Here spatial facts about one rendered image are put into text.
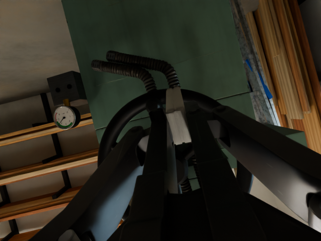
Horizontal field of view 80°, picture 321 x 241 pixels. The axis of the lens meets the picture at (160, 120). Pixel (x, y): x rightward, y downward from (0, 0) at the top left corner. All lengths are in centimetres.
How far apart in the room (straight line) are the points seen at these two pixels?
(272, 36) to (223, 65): 140
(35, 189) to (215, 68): 351
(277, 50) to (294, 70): 20
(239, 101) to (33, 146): 335
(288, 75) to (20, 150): 363
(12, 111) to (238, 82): 351
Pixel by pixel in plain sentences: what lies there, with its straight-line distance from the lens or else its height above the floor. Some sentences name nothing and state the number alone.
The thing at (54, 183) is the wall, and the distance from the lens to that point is 359.
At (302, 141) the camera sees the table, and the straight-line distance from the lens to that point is 61.
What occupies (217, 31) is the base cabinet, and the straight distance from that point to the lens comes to 56.
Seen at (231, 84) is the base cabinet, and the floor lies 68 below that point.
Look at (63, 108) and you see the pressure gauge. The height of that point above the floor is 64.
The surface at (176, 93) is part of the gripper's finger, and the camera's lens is 19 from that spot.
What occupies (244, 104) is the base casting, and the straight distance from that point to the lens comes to 55.
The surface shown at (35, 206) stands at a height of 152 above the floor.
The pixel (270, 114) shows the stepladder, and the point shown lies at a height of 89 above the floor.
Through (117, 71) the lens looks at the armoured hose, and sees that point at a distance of 45.
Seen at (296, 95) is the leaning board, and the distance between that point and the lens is 196.
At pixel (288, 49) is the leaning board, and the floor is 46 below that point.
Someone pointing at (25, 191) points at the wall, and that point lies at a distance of 387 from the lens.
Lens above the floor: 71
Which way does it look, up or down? 2 degrees up
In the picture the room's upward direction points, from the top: 166 degrees clockwise
